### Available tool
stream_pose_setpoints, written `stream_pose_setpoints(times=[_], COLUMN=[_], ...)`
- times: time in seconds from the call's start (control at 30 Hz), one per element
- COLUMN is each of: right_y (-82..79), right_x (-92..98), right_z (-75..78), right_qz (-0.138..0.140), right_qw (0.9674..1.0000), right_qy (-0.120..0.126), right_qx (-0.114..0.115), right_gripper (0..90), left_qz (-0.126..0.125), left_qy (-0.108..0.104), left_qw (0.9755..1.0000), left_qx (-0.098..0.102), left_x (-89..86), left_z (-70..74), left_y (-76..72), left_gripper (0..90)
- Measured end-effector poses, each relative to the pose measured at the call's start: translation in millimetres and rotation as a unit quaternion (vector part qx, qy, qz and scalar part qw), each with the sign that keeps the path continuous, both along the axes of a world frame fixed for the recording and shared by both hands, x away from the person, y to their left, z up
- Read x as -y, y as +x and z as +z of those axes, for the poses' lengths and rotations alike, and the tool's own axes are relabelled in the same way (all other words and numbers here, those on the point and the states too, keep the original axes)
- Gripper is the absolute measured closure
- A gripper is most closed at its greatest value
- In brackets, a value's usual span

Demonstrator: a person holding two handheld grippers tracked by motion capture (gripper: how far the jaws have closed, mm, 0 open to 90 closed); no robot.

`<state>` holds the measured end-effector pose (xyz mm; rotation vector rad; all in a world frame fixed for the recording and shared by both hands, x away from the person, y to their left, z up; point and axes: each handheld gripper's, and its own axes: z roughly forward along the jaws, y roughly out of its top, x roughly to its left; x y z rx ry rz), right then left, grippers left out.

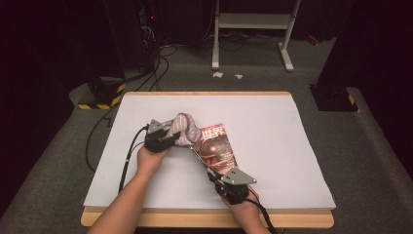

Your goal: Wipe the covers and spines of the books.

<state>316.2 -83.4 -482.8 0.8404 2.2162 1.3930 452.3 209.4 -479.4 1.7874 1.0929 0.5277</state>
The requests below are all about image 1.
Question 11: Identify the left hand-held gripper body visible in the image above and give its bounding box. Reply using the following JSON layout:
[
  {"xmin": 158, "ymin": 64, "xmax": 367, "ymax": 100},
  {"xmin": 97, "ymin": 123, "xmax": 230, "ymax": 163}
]
[{"xmin": 143, "ymin": 119, "xmax": 172, "ymax": 154}]

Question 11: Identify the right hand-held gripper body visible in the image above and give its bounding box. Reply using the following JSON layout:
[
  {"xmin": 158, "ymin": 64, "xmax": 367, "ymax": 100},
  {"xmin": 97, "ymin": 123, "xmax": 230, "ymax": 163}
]
[{"xmin": 213, "ymin": 167, "xmax": 257, "ymax": 206}]

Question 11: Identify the purple striped towel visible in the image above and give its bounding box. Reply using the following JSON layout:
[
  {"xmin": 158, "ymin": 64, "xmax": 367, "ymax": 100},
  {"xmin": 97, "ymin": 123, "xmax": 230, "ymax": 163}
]
[{"xmin": 162, "ymin": 112, "xmax": 204, "ymax": 147}]

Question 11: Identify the glossy magazine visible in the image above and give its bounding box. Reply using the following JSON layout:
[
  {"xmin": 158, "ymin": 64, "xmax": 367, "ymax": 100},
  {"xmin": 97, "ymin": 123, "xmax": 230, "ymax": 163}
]
[{"xmin": 189, "ymin": 122, "xmax": 241, "ymax": 179}]

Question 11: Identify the person's left hand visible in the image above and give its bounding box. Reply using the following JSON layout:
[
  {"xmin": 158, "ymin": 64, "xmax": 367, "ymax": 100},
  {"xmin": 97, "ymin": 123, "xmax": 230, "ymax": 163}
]
[{"xmin": 135, "ymin": 145, "xmax": 171, "ymax": 177}]

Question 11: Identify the person's right hand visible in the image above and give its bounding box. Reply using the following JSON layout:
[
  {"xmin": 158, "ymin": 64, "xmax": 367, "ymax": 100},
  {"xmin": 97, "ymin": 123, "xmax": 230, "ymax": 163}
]
[{"xmin": 222, "ymin": 189, "xmax": 267, "ymax": 229}]

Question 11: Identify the white work board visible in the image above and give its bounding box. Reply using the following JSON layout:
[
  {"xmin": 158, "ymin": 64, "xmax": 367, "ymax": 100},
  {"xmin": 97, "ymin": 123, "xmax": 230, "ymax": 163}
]
[{"xmin": 80, "ymin": 91, "xmax": 335, "ymax": 229}]

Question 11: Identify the black pillar with striped base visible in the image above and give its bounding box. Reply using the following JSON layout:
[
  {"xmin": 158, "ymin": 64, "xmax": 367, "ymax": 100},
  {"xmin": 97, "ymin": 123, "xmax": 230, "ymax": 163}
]
[
  {"xmin": 61, "ymin": 0, "xmax": 127, "ymax": 111},
  {"xmin": 310, "ymin": 0, "xmax": 413, "ymax": 113}
]

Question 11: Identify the dark equipment rack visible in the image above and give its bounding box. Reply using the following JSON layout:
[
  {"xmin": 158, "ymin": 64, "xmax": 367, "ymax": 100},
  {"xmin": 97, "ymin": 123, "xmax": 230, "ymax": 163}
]
[{"xmin": 135, "ymin": 0, "xmax": 164, "ymax": 72}]

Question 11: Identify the white metal stand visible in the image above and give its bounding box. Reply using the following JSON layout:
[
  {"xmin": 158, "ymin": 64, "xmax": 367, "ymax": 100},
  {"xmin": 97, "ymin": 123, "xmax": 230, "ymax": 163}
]
[{"xmin": 211, "ymin": 0, "xmax": 302, "ymax": 73}]

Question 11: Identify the small red object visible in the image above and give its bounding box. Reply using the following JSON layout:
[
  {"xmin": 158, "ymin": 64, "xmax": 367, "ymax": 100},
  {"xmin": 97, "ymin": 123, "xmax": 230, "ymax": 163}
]
[{"xmin": 306, "ymin": 33, "xmax": 320, "ymax": 47}]

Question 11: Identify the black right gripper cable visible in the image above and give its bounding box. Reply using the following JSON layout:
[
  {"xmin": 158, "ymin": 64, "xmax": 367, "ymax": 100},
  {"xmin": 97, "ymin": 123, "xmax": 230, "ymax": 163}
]
[{"xmin": 246, "ymin": 197, "xmax": 281, "ymax": 234}]

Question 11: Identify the bundle of black floor cables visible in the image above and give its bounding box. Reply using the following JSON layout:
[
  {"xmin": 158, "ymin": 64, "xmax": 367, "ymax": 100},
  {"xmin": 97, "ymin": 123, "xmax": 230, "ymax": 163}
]
[{"xmin": 123, "ymin": 42, "xmax": 179, "ymax": 94}]

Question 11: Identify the black floor cable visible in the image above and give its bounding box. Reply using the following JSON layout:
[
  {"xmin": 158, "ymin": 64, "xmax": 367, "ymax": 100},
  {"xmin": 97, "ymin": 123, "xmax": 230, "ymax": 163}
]
[{"xmin": 85, "ymin": 105, "xmax": 115, "ymax": 174}]

